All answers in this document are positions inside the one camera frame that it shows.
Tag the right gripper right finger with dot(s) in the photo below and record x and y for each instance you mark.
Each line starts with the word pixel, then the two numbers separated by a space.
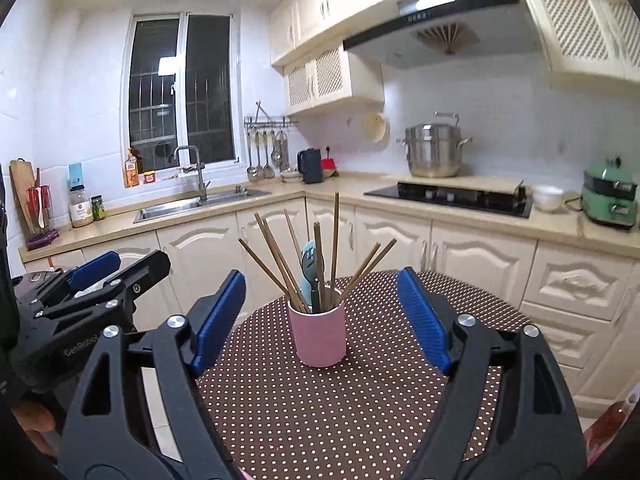
pixel 535 431

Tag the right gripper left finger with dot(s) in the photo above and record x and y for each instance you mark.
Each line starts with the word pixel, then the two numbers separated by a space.
pixel 137 412

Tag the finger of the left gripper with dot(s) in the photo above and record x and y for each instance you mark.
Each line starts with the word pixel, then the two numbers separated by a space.
pixel 130 279
pixel 95 269

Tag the light blue handled utensil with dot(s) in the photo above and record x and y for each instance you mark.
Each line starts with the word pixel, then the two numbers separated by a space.
pixel 309 283

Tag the lower kitchen cabinets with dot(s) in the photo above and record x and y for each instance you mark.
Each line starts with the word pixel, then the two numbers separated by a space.
pixel 578 281

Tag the kitchen cabinets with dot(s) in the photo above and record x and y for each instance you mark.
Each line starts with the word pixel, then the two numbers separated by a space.
pixel 331 51
pixel 578 281

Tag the kitchen faucet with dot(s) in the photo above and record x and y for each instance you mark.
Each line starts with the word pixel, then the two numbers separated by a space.
pixel 198 167

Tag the upper kitchen cabinets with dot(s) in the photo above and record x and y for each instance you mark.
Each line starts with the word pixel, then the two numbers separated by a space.
pixel 331 51

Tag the person's left hand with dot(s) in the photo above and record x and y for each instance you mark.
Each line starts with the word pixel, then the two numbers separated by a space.
pixel 36 421

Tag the glass jar white lid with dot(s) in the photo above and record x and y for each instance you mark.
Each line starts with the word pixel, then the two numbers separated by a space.
pixel 80 207

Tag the red oil bottle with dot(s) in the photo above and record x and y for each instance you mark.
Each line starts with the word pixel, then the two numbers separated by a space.
pixel 602 432

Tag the steel sink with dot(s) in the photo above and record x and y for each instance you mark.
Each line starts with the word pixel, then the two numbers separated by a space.
pixel 238 194

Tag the wooden cutting board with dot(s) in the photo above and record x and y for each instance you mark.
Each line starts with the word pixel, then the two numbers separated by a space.
pixel 23 178

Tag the brown polka dot tablecloth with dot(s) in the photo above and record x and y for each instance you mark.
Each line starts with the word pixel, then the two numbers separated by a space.
pixel 360 419

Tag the wooden chopstick in cup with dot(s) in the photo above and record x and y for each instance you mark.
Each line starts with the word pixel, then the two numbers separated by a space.
pixel 285 269
pixel 293 235
pixel 363 266

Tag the pink utensil holder cup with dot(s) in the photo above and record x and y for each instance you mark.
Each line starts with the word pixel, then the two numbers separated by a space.
pixel 320 340

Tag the black gas stove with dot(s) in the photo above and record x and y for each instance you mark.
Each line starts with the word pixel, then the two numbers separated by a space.
pixel 513 204

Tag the hanging utensil rack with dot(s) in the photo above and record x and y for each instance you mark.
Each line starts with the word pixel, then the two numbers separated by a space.
pixel 266 139

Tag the white bowl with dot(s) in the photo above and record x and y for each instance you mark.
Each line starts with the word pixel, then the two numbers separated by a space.
pixel 547 198

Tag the window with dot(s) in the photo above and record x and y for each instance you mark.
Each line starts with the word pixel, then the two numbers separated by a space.
pixel 179 92

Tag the black electric kettle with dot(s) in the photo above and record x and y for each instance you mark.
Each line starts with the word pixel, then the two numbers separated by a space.
pixel 309 165

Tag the green electric cooker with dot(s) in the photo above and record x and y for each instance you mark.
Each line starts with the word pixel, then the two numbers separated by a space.
pixel 608 194

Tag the steel stock pot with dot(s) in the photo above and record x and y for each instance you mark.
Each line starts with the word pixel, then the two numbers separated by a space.
pixel 434 149

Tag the range hood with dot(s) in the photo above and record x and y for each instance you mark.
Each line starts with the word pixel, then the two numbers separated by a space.
pixel 459 30

